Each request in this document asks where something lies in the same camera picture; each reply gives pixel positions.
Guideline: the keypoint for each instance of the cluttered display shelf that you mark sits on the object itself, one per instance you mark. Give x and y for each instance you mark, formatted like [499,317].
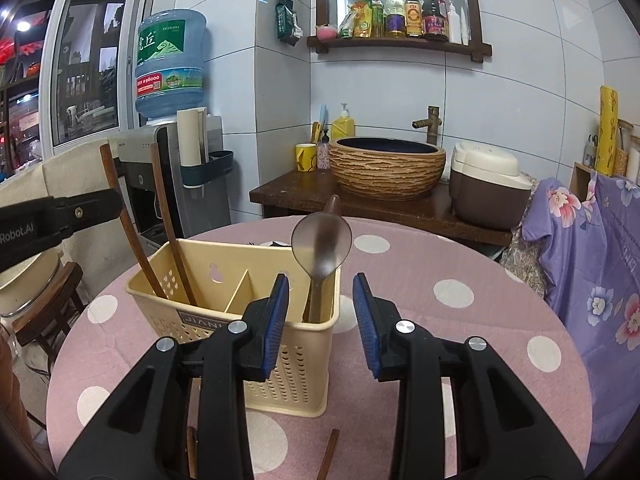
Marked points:
[20,110]

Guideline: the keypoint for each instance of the grey water dispenser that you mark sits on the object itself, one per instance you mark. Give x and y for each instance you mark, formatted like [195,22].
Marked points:
[200,210]

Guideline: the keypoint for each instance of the wooden framed mirror shelf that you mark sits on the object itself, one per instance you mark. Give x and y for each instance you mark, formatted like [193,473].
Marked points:
[400,42]

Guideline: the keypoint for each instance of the bamboo style faucet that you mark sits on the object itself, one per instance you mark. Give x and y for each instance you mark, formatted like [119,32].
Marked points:
[431,125]

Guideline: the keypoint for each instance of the yellow green snack packet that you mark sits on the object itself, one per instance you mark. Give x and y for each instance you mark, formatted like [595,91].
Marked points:
[357,22]

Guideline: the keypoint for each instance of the orange label brown bottle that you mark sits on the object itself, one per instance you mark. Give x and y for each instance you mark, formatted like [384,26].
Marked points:
[412,17]

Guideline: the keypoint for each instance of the pink bowl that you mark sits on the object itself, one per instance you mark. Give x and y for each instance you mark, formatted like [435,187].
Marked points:
[327,33]

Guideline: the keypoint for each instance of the brown white rice cooker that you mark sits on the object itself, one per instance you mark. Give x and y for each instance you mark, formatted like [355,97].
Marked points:
[485,195]

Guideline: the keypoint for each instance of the woven pattern wash basin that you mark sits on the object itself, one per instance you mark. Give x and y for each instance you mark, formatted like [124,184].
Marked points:
[387,170]

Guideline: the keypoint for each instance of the cream plastic utensil holder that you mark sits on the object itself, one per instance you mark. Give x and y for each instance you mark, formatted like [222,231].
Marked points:
[295,385]

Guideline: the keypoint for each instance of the yellow roll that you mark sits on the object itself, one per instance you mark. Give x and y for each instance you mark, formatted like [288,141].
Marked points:
[608,130]

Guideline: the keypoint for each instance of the cream electric pot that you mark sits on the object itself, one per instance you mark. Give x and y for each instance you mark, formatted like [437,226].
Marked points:
[30,280]

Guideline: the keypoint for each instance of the dark wooden counter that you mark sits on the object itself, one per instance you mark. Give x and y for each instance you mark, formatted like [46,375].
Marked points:
[300,195]

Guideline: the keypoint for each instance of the navy blue cup holder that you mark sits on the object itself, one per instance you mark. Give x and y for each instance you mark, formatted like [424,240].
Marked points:
[210,170]

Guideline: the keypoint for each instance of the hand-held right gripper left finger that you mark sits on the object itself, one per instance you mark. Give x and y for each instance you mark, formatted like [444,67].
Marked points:
[277,325]

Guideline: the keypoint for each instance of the blue water bottle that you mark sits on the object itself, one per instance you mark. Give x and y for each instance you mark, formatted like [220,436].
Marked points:
[170,60]

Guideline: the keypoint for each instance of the glass jar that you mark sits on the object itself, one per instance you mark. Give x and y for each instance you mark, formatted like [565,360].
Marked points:
[622,160]

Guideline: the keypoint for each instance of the dark soy sauce bottle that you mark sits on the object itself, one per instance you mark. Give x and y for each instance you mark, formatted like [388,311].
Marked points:
[434,22]

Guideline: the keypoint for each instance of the white paper cup tube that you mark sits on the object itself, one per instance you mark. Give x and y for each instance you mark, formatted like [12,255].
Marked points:
[192,135]

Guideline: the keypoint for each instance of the yellow mug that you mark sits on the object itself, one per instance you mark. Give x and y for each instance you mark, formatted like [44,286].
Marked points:
[306,159]

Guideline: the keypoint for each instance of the purple floral cloth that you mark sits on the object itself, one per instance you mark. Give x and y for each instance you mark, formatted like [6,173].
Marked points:
[600,260]

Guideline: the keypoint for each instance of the mauve grey spoon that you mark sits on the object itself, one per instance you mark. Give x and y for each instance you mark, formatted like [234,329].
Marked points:
[320,245]

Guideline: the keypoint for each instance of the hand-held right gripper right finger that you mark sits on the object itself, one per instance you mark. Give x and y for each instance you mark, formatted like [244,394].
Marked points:
[365,325]

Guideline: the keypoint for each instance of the blue yellow brush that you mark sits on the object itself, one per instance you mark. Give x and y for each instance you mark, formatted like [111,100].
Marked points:
[320,125]

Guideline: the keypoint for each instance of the dark wooden chair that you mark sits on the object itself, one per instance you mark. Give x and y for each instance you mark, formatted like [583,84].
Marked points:
[55,290]

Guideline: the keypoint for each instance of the dotted pump bottle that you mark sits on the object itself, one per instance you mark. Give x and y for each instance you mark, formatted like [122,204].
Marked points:
[324,157]

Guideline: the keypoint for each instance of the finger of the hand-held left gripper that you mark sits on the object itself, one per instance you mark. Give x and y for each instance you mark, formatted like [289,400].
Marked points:
[85,210]

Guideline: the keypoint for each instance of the purple label oil bottle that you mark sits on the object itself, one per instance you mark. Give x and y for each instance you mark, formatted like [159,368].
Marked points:
[395,22]

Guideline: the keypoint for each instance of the yellow oil bottle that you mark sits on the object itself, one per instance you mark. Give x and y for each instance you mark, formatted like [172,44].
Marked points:
[377,20]

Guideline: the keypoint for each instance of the small wooden box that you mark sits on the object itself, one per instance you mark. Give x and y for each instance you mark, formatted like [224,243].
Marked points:
[580,185]

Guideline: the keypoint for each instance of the white squeeze bottle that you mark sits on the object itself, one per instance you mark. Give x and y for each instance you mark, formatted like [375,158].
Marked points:
[453,25]

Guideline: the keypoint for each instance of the white framed window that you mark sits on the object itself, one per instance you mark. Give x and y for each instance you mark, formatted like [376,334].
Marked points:
[90,60]

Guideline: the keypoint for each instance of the yellow soap dispenser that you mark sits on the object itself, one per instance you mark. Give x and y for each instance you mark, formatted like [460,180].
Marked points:
[343,127]

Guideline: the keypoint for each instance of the grey paisley cloth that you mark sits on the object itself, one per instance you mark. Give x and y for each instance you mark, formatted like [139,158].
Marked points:
[522,260]

